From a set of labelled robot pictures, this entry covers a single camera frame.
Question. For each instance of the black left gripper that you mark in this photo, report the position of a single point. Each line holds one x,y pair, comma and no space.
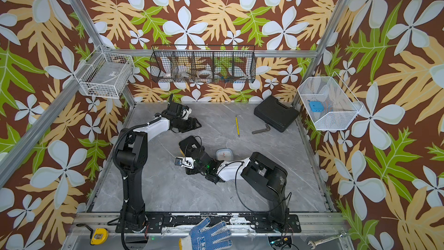
192,124

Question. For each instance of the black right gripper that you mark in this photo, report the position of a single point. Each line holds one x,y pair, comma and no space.
191,171

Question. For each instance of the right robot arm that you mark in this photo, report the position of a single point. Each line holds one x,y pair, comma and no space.
265,176

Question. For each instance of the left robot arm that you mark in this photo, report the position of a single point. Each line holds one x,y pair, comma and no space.
130,155

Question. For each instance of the grey allen wrench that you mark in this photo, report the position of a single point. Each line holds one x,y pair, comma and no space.
263,130

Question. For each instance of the blue dotted work glove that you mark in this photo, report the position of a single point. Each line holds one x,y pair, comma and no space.
204,237

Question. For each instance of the black plastic tool case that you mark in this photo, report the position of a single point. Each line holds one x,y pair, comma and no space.
276,114

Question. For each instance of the yellow tape measure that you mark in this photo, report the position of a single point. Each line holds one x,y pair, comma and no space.
99,236

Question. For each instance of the blue object in basket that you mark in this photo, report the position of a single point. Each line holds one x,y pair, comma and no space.
316,106

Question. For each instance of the silver spanner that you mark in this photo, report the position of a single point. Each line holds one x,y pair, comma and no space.
314,244

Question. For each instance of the black wire basket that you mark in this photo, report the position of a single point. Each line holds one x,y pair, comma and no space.
203,63

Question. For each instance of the white wire basket left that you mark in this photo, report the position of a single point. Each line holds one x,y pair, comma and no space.
105,73

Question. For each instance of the white wire basket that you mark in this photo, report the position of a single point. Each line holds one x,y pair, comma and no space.
105,73
341,106

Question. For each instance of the white wire basket right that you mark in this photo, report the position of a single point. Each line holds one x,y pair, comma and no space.
341,106

